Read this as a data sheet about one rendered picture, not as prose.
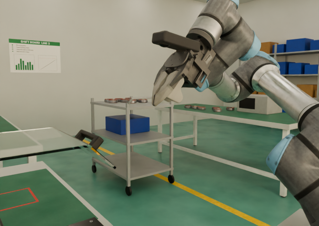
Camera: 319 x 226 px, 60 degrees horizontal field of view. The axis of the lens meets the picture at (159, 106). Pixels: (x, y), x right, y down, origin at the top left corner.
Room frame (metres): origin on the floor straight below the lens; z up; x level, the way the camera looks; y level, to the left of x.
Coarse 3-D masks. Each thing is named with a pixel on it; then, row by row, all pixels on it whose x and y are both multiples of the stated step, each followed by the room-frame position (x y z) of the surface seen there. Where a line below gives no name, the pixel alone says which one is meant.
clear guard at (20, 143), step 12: (0, 132) 0.64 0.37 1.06; (12, 132) 0.64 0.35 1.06; (24, 132) 0.64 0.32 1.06; (36, 132) 0.64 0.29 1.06; (48, 132) 0.64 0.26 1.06; (60, 132) 0.64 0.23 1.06; (0, 144) 0.52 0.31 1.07; (12, 144) 0.52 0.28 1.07; (24, 144) 0.52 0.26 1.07; (36, 144) 0.52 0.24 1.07; (48, 144) 0.52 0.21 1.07; (60, 144) 0.52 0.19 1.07; (72, 144) 0.52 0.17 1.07; (84, 144) 0.52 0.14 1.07; (0, 156) 0.44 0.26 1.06; (12, 156) 0.44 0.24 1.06; (24, 156) 0.45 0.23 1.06; (96, 156) 0.57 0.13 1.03
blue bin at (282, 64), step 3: (279, 63) 6.53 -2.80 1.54; (282, 63) 6.46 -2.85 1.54; (285, 63) 6.41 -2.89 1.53; (288, 63) 6.47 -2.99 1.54; (282, 66) 6.46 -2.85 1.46; (285, 66) 6.41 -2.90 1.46; (288, 66) 6.48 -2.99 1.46; (279, 69) 6.52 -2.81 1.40; (282, 69) 6.45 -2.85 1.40; (285, 69) 6.41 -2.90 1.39; (288, 69) 6.48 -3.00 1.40; (282, 72) 6.45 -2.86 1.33; (285, 72) 6.42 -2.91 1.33; (288, 72) 6.48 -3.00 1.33
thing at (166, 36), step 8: (160, 32) 0.61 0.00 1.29; (168, 32) 0.60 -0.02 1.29; (152, 40) 0.62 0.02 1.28; (160, 40) 0.60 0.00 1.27; (168, 40) 0.60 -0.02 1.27; (176, 40) 0.62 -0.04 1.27; (184, 40) 0.63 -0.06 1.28; (192, 40) 0.65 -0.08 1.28; (176, 48) 0.65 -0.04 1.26; (184, 48) 0.64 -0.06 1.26; (192, 48) 0.65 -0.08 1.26
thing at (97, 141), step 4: (80, 132) 0.68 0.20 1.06; (84, 132) 0.66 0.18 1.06; (88, 132) 0.65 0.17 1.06; (76, 136) 0.67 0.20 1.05; (80, 136) 0.67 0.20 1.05; (84, 136) 0.67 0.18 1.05; (88, 136) 0.64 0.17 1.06; (92, 136) 0.62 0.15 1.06; (96, 136) 0.61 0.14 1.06; (92, 140) 0.61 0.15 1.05; (96, 140) 0.60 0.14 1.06; (100, 140) 0.60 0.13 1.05; (92, 144) 0.60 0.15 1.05; (96, 144) 0.60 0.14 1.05; (100, 144) 0.61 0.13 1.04; (96, 148) 0.60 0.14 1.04
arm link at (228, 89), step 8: (216, 56) 0.75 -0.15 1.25; (216, 64) 0.75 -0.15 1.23; (224, 64) 0.76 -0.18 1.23; (216, 72) 0.76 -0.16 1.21; (224, 72) 0.86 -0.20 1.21; (208, 80) 0.77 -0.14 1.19; (216, 80) 0.80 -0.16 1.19; (224, 80) 0.86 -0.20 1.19; (232, 80) 0.99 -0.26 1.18; (200, 88) 0.78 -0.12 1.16; (208, 88) 0.89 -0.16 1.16; (216, 88) 0.87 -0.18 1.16; (224, 88) 0.90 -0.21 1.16; (232, 88) 0.98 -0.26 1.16; (240, 88) 1.07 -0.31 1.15; (224, 96) 1.01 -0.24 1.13; (232, 96) 1.05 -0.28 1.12; (240, 96) 1.08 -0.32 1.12
